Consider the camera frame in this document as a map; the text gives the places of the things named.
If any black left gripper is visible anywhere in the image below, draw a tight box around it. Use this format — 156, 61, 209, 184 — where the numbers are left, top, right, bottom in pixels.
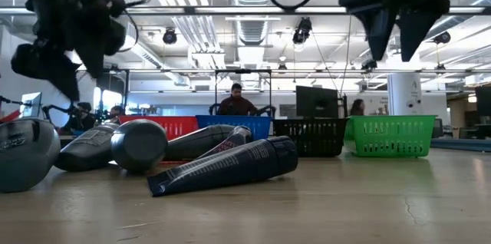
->
9, 0, 128, 102

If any person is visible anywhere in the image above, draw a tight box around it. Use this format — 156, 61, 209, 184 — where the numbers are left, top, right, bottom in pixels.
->
349, 98, 367, 117
60, 101, 97, 133
108, 104, 126, 120
216, 82, 259, 117

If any small lit monitor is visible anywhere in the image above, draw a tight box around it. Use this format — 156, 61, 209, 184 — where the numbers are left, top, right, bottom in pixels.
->
19, 91, 43, 119

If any white round pillar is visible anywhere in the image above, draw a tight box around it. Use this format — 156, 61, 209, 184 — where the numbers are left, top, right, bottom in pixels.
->
387, 72, 423, 117

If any red flat object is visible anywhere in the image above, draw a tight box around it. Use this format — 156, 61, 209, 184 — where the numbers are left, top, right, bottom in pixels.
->
0, 110, 21, 124

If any grey bottle with label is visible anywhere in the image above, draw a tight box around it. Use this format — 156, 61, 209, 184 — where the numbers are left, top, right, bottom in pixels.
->
52, 122, 120, 173

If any large grey bottle white print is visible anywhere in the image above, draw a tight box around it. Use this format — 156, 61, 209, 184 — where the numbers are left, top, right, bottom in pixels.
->
0, 117, 61, 193

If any green plastic basket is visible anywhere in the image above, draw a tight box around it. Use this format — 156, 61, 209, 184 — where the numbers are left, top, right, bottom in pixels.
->
344, 114, 437, 159

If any grey bottle round base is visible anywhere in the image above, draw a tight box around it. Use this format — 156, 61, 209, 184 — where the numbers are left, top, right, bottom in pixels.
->
110, 119, 169, 175

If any black computer monitor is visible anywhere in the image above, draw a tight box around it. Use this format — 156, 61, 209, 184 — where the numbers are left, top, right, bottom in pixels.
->
295, 85, 340, 120

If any red plastic basket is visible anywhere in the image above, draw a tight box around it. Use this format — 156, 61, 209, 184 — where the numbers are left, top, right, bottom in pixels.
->
117, 115, 199, 141

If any black plastic basket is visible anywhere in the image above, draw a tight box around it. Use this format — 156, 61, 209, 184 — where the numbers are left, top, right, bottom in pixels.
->
272, 117, 349, 158

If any dark grey bottle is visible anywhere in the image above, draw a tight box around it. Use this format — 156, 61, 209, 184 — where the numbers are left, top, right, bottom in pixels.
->
163, 124, 238, 162

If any small dark tube red print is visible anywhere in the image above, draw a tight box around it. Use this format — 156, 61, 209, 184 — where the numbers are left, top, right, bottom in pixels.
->
195, 125, 254, 160

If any blue plastic basket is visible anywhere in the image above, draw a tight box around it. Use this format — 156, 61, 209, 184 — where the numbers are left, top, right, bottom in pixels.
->
195, 114, 273, 141

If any large navy tube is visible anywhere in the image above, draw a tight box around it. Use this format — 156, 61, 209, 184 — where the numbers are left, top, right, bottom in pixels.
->
147, 135, 299, 198

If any black overhead frame bar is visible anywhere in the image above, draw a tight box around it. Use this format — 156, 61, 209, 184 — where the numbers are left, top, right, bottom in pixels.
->
122, 5, 491, 16

